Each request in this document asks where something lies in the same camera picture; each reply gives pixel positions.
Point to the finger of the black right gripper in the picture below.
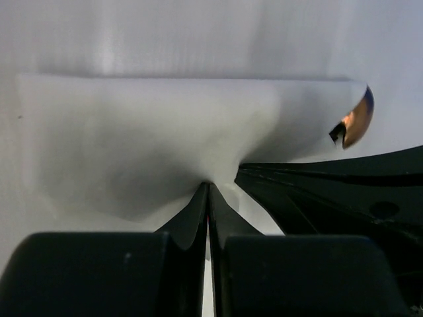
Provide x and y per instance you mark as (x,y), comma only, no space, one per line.
(378,196)

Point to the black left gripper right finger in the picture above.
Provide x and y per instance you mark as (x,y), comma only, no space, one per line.
(300,275)

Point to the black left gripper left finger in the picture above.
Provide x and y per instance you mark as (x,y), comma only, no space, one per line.
(157,273)

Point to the copper spoon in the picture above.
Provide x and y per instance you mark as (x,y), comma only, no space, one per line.
(354,126)

